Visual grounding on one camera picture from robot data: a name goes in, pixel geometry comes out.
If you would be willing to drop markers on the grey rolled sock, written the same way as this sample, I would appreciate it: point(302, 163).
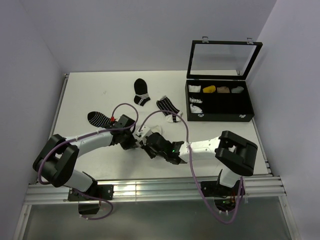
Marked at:
point(237, 90)

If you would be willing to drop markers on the black sock with striped cuff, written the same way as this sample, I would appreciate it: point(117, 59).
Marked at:
point(141, 92)

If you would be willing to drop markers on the aluminium frame rail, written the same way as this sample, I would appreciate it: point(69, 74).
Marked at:
point(172, 189)

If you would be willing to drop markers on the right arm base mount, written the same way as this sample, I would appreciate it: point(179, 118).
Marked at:
point(224, 197)

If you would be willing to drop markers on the glass box lid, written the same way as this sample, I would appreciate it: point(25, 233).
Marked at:
point(222, 59)

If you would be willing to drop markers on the black compartment storage box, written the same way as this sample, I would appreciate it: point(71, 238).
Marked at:
point(219, 107)

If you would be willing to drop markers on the white rolled sock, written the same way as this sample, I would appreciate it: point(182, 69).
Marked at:
point(195, 109)
point(194, 88)
point(195, 101)

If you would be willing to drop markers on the tan rolled sock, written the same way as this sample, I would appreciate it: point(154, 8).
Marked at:
point(223, 90)

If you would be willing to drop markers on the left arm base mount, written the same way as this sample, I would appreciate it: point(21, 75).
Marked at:
point(90, 201)

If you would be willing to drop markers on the white rolled sock top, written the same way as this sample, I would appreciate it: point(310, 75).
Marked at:
point(194, 88)

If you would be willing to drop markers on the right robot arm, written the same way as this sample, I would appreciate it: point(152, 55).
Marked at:
point(236, 153)

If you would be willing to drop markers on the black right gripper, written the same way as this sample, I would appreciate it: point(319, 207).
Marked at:
point(145, 147)

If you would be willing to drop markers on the black pinstriped sock white toe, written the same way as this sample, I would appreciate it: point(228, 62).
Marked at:
point(171, 112)

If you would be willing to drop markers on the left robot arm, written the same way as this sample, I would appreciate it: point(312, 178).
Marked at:
point(56, 161)

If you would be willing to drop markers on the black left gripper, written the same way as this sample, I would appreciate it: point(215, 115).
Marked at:
point(131, 144)

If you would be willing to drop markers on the yellow rolled sock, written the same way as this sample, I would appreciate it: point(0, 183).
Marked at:
point(209, 89)

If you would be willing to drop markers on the white rolled sock bottom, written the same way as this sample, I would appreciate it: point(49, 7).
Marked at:
point(195, 109)

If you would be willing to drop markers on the white rolled sock middle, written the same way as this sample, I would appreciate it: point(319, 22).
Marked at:
point(195, 101)

